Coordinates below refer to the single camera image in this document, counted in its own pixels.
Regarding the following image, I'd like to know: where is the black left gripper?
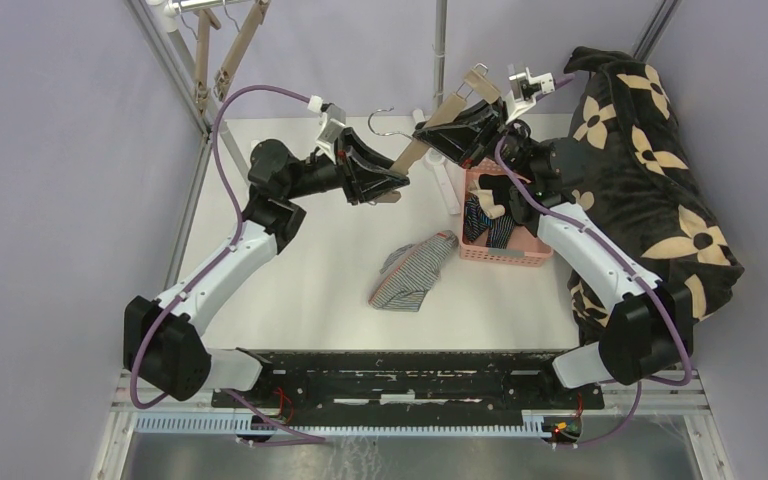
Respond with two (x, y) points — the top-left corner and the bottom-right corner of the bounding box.
(285, 127), (411, 206)

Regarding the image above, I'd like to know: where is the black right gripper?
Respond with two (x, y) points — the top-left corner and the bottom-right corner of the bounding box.
(415, 93), (540, 183)

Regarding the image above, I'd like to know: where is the wooden clip hanger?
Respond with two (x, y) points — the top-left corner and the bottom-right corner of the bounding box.
(214, 0), (271, 102)
(391, 63), (501, 177)
(193, 8), (221, 115)

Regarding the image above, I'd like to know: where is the black underwear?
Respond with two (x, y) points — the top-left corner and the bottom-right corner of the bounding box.
(463, 174), (527, 229)

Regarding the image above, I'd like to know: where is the dark striped underwear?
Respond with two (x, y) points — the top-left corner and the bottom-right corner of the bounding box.
(463, 194), (517, 249)

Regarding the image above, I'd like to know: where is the grey striped underwear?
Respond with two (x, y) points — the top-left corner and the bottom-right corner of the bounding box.
(367, 230), (458, 312)

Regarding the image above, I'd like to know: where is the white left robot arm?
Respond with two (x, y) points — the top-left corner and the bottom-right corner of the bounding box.
(123, 127), (410, 407)

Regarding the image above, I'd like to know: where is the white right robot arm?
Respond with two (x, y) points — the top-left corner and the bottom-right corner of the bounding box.
(412, 101), (693, 408)

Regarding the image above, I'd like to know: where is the silver clothes rack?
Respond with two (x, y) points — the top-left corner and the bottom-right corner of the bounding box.
(124, 1), (461, 261)

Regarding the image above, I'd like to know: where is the pink plastic basket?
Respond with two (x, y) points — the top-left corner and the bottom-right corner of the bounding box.
(460, 159), (553, 267)

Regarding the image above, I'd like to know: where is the black floral blanket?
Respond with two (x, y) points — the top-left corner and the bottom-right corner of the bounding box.
(564, 46), (744, 322)

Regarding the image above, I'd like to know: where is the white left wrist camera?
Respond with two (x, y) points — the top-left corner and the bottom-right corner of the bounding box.
(307, 95), (347, 161)

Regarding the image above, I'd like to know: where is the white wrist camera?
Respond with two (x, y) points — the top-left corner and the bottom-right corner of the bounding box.
(307, 95), (347, 161)
(503, 65), (556, 124)

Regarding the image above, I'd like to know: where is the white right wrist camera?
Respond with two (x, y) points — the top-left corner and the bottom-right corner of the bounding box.
(503, 65), (556, 124)

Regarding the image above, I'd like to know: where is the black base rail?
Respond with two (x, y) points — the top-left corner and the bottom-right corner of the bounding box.
(242, 350), (605, 427)

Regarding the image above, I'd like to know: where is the white cable duct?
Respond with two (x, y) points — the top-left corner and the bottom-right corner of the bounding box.
(134, 411), (554, 440)

